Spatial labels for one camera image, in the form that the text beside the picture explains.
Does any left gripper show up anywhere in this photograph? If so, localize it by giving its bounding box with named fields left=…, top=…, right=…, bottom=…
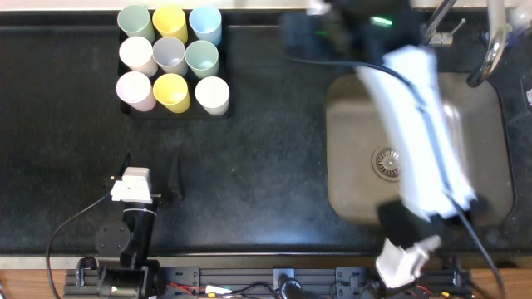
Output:
left=118, top=152, right=185, bottom=206

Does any yellow cup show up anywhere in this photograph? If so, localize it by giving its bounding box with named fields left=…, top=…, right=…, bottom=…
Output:
left=151, top=4, right=189, bottom=45
left=152, top=73, right=191, bottom=115

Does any pink cup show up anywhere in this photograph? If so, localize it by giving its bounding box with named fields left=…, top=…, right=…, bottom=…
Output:
left=116, top=71, right=158, bottom=113

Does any white cup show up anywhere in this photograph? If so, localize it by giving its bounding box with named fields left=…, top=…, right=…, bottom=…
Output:
left=118, top=36, right=159, bottom=78
left=194, top=76, right=231, bottom=116

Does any grey cup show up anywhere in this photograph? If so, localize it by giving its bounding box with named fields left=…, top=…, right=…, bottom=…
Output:
left=151, top=36, right=189, bottom=79

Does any green cup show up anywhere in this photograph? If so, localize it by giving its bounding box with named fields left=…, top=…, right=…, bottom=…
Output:
left=185, top=39, right=220, bottom=80
left=116, top=4, right=155, bottom=43

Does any black tray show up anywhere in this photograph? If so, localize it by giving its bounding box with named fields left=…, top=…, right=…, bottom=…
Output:
left=118, top=24, right=232, bottom=120

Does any blue cup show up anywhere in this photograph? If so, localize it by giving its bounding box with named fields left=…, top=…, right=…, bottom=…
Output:
left=188, top=5, right=223, bottom=47

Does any steel sink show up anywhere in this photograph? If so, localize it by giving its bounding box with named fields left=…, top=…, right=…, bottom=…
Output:
left=325, top=72, right=516, bottom=228

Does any steel tap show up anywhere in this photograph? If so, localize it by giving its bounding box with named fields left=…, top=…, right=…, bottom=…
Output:
left=421, top=0, right=510, bottom=88

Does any blue soap bottle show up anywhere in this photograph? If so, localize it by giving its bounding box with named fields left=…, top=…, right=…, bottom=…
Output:
left=481, top=0, right=532, bottom=49

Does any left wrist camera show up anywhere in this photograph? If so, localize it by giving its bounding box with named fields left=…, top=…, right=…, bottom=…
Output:
left=110, top=166, right=154, bottom=204

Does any black cable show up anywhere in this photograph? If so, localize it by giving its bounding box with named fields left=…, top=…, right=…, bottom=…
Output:
left=282, top=54, right=506, bottom=299
left=45, top=193, right=111, bottom=299

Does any mounting rail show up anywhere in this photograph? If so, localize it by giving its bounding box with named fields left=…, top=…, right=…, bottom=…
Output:
left=64, top=257, right=475, bottom=299

